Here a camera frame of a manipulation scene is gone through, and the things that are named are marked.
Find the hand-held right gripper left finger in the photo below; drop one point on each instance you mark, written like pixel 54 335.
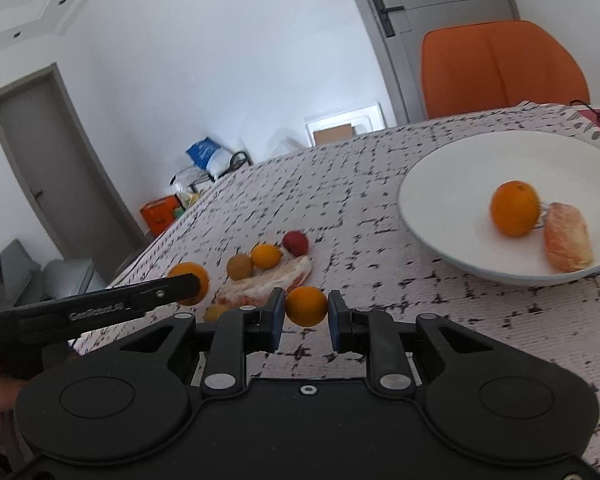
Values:
pixel 278 321

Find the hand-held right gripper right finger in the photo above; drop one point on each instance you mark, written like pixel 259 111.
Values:
pixel 334 321

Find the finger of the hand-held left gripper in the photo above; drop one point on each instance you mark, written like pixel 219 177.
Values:
pixel 177 290

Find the red apple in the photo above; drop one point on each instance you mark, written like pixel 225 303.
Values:
pixel 296 243

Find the white plate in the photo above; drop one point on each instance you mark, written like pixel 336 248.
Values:
pixel 455 200

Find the large peeled pomelo segment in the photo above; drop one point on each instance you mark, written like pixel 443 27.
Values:
pixel 260 287

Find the small yellow fruit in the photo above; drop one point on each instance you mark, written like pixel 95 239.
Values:
pixel 214 313

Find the grey sofa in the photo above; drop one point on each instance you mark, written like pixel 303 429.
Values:
pixel 55 275

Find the small orange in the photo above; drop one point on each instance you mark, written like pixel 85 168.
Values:
pixel 266 256

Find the brown round fruit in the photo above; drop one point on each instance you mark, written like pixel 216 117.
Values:
pixel 240 266

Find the orange box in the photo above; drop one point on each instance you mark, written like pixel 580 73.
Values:
pixel 160 215

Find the white plastic bag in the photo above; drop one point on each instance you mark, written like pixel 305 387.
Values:
pixel 190 180

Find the black-patterned white tablecloth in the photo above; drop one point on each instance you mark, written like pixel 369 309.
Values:
pixel 360 190

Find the blue plastic bag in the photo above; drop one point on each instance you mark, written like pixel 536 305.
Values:
pixel 205 152

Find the black metal cart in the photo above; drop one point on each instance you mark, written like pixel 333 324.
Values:
pixel 240 160

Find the grey-framed door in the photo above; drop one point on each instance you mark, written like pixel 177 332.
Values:
pixel 55 160

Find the clear plastic bag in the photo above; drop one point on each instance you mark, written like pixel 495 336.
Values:
pixel 285 142

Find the white foam packaging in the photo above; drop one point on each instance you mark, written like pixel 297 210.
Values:
pixel 342 127

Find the small peeled pomelo piece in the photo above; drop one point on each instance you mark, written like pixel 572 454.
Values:
pixel 568 237

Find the orange chair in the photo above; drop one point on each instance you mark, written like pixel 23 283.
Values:
pixel 500 70

